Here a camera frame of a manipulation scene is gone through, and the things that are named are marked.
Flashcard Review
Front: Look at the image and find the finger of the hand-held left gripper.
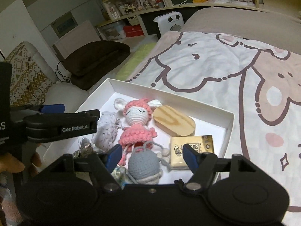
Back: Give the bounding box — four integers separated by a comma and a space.
9, 103, 66, 123
24, 109, 101, 144

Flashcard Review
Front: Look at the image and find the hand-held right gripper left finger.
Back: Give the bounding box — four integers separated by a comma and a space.
50, 144, 124, 192

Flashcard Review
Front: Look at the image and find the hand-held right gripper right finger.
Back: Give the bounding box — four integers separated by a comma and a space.
182, 144, 259, 193

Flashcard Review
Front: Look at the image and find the floral drawstring pouch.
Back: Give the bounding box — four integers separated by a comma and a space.
112, 166, 129, 187

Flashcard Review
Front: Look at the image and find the white crochet pouch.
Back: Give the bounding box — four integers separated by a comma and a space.
93, 111, 122, 153

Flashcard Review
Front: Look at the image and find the grey crochet doll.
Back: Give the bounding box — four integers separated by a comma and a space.
126, 141, 171, 185

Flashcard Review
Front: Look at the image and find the white cardboard box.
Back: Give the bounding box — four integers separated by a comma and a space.
48, 78, 235, 187

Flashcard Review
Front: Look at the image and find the wooden block stand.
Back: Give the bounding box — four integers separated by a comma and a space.
152, 105, 196, 137

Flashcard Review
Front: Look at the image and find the person's left hand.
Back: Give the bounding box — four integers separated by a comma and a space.
0, 151, 43, 174

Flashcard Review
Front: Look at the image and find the tan tissue packet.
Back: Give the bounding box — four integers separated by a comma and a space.
170, 135, 215, 171

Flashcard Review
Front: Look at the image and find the pink crochet doll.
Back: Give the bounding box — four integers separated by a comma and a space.
114, 98, 163, 167

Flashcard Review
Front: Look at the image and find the brown floor cushion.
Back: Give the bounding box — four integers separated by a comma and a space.
63, 40, 131, 91

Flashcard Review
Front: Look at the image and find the beige folded board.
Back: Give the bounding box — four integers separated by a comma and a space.
52, 20, 100, 60

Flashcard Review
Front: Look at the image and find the cartoon printed blanket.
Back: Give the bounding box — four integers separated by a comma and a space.
127, 31, 301, 226

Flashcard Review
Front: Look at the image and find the clear storage bin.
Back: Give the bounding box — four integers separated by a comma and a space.
97, 21, 127, 40

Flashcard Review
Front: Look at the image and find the light green mat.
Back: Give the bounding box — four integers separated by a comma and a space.
116, 43, 157, 82

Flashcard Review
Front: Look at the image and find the red box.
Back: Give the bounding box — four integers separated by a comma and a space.
123, 25, 145, 38

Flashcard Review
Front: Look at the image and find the clear plastic jar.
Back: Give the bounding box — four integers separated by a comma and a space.
103, 1, 122, 21

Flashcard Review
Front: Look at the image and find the white space heater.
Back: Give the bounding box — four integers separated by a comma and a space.
153, 11, 185, 39

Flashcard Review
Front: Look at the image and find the row of shelf figurines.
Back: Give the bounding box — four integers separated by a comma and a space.
118, 0, 165, 15

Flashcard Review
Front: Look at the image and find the wooden headboard shelf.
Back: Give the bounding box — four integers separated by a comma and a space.
95, 0, 264, 40

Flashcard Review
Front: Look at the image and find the black cable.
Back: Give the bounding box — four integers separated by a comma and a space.
55, 61, 71, 83

